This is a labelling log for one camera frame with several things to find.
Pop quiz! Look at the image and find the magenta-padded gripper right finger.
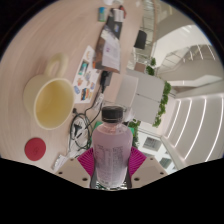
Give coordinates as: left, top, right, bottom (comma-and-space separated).
127, 145, 169, 189

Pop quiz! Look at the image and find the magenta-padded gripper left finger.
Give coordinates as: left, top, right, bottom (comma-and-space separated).
54, 147, 98, 189

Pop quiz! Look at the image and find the purple drink bottle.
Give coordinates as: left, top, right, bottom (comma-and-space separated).
91, 105, 134, 190

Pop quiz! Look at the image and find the white paper card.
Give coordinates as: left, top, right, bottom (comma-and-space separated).
51, 153, 73, 171

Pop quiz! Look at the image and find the flat round red coaster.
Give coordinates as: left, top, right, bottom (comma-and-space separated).
24, 137, 47, 162

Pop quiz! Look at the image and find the cream yellow mug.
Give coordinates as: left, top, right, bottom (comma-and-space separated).
22, 53, 76, 131

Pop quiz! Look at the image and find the white cabinet topped with plants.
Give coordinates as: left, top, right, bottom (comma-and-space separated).
124, 68, 173, 128

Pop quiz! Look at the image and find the colourful sticker sheet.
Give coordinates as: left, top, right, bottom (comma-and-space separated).
72, 45, 101, 104

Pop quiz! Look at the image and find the black power adapter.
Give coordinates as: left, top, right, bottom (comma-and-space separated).
99, 70, 114, 93

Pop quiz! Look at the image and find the green plant in brown planter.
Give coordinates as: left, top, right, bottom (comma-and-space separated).
134, 62, 156, 77

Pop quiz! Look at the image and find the open paper booklet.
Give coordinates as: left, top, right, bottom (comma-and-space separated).
93, 24, 122, 74

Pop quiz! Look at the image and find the black office chair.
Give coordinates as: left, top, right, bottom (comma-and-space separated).
133, 29, 148, 50

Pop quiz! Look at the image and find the black notebook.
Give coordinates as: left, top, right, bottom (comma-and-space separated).
106, 14, 123, 39

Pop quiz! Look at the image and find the small teal box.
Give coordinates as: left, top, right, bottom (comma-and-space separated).
98, 7, 108, 23

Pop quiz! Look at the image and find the black cable tangle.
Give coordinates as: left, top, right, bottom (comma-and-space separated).
68, 93, 104, 151

